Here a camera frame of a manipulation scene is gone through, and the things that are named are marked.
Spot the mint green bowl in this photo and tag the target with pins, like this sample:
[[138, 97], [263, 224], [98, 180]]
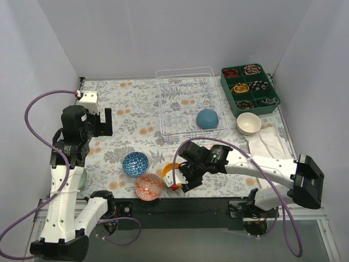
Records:
[[82, 180]]

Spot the floral table mat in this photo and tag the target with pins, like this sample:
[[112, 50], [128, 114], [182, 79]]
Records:
[[136, 127]]

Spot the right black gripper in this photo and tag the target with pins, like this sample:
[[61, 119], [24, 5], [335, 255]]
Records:
[[189, 174]]

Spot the cream white bowl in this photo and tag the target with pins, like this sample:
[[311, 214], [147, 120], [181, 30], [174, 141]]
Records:
[[248, 123]]

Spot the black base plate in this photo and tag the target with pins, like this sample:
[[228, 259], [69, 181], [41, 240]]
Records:
[[185, 213]]

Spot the red patterned bowl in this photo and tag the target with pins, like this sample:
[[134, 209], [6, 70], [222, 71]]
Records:
[[148, 187]]

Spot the green compartment tray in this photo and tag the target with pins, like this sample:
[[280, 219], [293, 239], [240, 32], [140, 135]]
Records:
[[249, 89]]

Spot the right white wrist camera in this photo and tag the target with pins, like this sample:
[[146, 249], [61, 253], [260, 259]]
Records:
[[179, 177]]

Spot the aluminium frame rail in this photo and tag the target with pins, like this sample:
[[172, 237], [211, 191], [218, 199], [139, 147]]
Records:
[[305, 215]]

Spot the dark blue bowl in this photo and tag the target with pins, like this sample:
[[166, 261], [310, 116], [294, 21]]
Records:
[[207, 119]]

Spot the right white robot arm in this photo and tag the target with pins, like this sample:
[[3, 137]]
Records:
[[291, 181]]

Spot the yellow bowl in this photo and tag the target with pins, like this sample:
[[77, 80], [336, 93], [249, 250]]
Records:
[[167, 170]]

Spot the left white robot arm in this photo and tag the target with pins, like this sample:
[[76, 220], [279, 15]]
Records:
[[65, 236]]

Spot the white cloth towel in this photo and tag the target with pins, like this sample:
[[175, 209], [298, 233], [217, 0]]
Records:
[[268, 143]]

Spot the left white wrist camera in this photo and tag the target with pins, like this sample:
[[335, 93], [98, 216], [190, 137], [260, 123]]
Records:
[[89, 100]]

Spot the blue patterned bowl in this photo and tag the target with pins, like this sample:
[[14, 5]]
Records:
[[135, 164]]

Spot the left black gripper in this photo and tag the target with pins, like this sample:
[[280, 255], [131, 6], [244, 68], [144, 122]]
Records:
[[101, 124]]

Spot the white wire dish rack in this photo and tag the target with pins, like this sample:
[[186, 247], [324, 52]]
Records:
[[182, 95]]

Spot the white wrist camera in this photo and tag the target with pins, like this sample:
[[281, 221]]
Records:
[[179, 177], [89, 100]]

